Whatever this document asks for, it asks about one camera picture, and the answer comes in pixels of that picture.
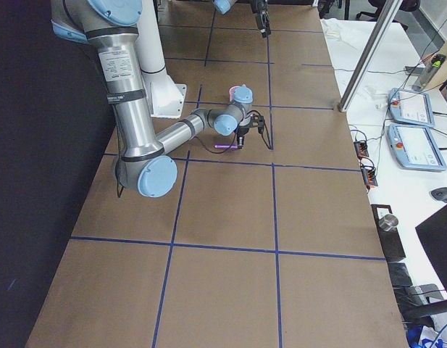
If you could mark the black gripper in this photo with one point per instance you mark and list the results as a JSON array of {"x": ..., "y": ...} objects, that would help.
[
  {"x": 260, "y": 12},
  {"x": 243, "y": 130}
]

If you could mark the near blue teach pendant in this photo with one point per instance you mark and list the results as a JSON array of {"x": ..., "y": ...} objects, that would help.
[{"x": 414, "y": 148}]

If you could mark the pink mesh pen holder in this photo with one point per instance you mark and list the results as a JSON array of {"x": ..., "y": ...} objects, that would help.
[{"x": 238, "y": 94}]

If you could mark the blue teach pendant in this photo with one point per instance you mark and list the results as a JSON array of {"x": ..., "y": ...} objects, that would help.
[
  {"x": 410, "y": 107},
  {"x": 414, "y": 148}
]

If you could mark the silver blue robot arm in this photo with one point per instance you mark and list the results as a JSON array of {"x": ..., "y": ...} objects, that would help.
[
  {"x": 126, "y": 37},
  {"x": 224, "y": 6}
]

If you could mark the orange black power strip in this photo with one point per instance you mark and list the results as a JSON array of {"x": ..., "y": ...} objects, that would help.
[
  {"x": 369, "y": 175},
  {"x": 361, "y": 149}
]

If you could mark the purple highlighter pen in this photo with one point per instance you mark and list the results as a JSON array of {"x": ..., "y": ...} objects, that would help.
[{"x": 226, "y": 146}]

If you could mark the far blue teach pendant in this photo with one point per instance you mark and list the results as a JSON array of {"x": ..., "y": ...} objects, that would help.
[{"x": 410, "y": 107}]

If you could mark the black computer mouse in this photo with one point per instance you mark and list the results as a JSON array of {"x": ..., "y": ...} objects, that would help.
[{"x": 439, "y": 194}]

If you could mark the steel cylinder weight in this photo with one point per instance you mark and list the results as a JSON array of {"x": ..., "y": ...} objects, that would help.
[{"x": 388, "y": 222}]

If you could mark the black monitor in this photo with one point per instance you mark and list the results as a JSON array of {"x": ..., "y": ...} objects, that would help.
[{"x": 432, "y": 234}]

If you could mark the white camera pole with base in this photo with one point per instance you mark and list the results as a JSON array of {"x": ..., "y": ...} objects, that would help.
[{"x": 164, "y": 97}]

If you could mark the white cloth on desk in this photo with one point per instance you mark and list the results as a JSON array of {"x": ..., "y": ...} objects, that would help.
[{"x": 345, "y": 44}]

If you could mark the aluminium frame post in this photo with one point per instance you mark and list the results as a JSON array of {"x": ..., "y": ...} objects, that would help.
[{"x": 384, "y": 20}]

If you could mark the black box under cylinder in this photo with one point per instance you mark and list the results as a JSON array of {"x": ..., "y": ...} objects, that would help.
[{"x": 390, "y": 240}]

